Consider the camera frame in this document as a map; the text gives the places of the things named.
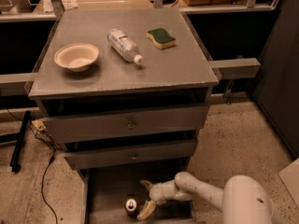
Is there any grey middle drawer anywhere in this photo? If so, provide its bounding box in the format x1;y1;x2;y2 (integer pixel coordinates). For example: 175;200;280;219
64;139;197;170

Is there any white crumpled cloth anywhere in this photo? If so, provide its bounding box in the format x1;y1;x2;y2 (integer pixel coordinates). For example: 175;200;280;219
62;0;78;10

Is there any black metal bar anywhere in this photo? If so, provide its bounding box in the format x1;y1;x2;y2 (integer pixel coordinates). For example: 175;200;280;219
10;110;31;173

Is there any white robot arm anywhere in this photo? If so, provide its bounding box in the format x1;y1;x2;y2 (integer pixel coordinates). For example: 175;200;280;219
137;172;283;224

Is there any white power strip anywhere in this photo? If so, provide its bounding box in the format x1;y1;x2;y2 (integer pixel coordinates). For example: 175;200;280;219
32;119;46;132

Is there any grey side rail left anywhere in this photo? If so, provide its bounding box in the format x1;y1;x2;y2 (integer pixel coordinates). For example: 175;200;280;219
0;73;37;97

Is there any black floor cable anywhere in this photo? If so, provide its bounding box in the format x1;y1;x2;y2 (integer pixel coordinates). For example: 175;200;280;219
41;154;59;224

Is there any grey open bottom drawer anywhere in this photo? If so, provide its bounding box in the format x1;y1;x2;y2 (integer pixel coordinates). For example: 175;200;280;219
84;160;196;224

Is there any grey drawer cabinet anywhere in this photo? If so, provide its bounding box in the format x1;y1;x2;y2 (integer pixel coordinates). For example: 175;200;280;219
29;8;218;224

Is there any clear plastic water bottle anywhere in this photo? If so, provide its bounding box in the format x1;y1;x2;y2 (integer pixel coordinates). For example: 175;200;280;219
107;29;143;65

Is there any orange soda can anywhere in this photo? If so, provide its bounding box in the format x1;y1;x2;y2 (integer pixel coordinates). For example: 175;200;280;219
124;197;138;217

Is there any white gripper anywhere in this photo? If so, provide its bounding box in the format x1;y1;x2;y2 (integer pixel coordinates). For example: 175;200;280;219
137;180;178;220

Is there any grey top drawer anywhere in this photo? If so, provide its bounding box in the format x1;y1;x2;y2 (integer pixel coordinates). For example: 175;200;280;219
43;105;209;144

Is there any green yellow sponge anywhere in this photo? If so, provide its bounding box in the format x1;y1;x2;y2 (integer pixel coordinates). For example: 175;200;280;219
147;28;176;49

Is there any white paper bowl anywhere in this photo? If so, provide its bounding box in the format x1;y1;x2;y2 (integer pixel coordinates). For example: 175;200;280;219
54;43;99;72

